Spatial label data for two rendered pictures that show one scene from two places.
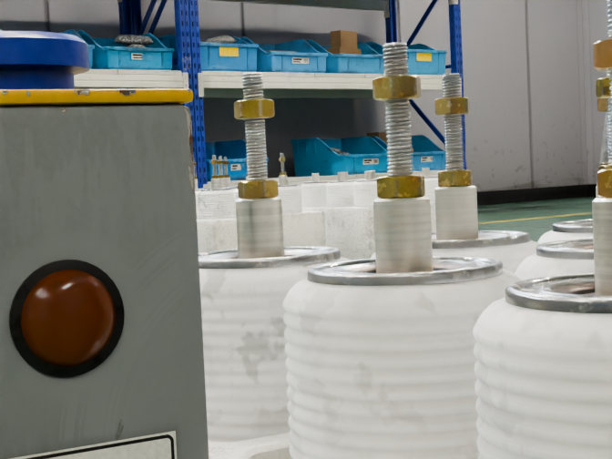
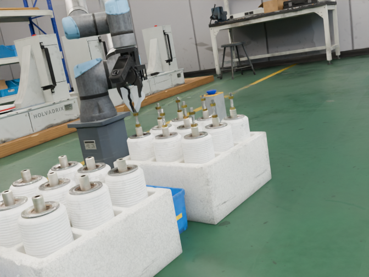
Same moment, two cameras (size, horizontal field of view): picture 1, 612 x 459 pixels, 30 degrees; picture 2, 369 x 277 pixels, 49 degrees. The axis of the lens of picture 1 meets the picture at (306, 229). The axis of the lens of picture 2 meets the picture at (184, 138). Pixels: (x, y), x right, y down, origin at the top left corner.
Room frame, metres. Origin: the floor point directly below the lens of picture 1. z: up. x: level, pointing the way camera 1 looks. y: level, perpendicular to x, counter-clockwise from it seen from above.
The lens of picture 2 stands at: (1.77, -0.65, 0.52)
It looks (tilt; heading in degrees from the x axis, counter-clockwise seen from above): 13 degrees down; 159
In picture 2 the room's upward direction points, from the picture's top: 10 degrees counter-clockwise
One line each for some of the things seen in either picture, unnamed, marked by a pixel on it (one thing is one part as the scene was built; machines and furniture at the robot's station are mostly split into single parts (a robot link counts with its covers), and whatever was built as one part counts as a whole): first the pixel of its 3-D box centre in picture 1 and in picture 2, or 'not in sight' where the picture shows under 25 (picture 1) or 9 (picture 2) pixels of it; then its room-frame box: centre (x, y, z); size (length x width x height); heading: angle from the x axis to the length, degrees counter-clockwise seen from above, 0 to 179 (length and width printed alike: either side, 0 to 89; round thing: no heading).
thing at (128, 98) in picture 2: not in sight; (130, 98); (0.43, -0.30, 0.38); 0.06 x 0.03 x 0.09; 134
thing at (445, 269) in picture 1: (404, 273); (206, 118); (0.44, -0.04, 0.25); 0.08 x 0.08 x 0.01
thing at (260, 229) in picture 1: (260, 232); (233, 114); (0.54, 0.02, 0.26); 0.02 x 0.02 x 0.03
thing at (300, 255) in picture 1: (261, 260); (234, 117); (0.54, 0.02, 0.25); 0.08 x 0.08 x 0.01
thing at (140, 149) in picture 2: not in sight; (145, 161); (0.46, -0.30, 0.16); 0.10 x 0.10 x 0.18
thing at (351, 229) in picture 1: (372, 233); not in sight; (3.46, -0.20, 0.09); 0.39 x 0.39 x 0.18; 40
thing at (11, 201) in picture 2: not in sight; (8, 198); (0.84, -0.72, 0.26); 0.02 x 0.02 x 0.03
